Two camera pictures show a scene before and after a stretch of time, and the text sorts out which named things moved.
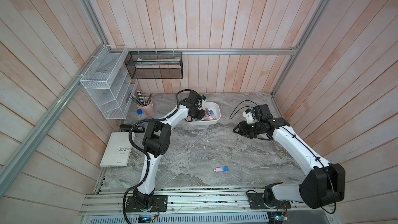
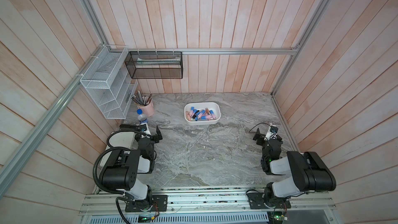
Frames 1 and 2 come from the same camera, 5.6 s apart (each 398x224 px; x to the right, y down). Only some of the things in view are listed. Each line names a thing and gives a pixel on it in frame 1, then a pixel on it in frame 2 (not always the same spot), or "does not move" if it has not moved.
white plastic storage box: [213, 106] does not move
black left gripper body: [197, 113] → [155, 139]
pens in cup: [141, 100] does not move
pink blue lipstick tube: [212, 114] does not move
